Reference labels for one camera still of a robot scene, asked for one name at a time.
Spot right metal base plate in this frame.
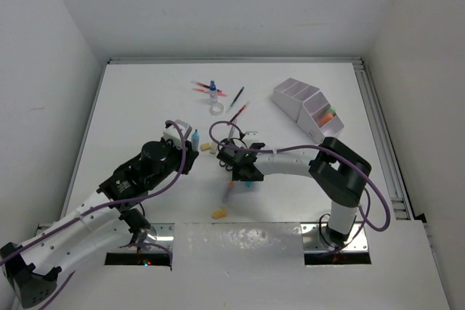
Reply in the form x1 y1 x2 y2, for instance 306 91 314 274
301 222 369 254

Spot grey orange-tip highlighter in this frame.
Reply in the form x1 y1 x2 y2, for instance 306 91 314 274
222 181 235 204

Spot yellow eraser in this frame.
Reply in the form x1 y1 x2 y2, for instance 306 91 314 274
200 143 211 151

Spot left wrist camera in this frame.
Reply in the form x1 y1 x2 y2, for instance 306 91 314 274
162 119 193 149

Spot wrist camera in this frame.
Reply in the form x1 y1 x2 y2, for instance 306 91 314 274
162 119 193 149
243 131 258 139

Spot large black scissors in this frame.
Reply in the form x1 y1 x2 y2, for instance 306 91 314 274
227 118 237 139

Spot dark red pen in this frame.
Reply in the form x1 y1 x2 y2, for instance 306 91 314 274
191 80 210 89

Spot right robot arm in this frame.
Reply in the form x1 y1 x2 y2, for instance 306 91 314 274
217 137 371 248

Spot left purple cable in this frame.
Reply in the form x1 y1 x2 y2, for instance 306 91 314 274
0 119 189 310

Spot white organizer box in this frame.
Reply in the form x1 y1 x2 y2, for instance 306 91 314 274
296 91 344 144
271 78 320 121

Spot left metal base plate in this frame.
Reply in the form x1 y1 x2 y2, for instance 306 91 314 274
112 224 174 253

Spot blue spray bottle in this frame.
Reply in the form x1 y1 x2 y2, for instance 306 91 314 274
209 80 218 104

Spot pink red pen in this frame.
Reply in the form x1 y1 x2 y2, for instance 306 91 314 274
192 88 228 97

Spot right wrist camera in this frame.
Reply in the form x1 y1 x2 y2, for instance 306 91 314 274
243 131 258 139

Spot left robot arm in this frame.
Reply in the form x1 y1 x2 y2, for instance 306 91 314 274
1 140 198 309

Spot yellow highlighter cap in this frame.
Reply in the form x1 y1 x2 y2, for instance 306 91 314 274
211 208 227 219

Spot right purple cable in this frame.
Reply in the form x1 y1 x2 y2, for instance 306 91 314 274
208 121 392 255

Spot metal base plate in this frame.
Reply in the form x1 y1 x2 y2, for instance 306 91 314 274
301 222 369 254
112 224 174 253

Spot blue highlighter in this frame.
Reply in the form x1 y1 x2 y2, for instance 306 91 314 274
191 129 200 151

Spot white organizer box right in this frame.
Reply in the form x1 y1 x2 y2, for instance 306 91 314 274
296 91 344 144

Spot grey white eraser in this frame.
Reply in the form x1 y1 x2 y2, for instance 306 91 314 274
210 142 217 154

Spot clear tape roll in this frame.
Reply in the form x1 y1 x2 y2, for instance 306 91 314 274
210 103 225 115

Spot orange highlighter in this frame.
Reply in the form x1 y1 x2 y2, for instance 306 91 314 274
320 114 333 127

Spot white organizer box left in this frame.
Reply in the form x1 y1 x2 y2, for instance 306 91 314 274
271 78 320 121

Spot purple cable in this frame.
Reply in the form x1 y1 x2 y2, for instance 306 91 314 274
0 119 189 310
208 121 392 255

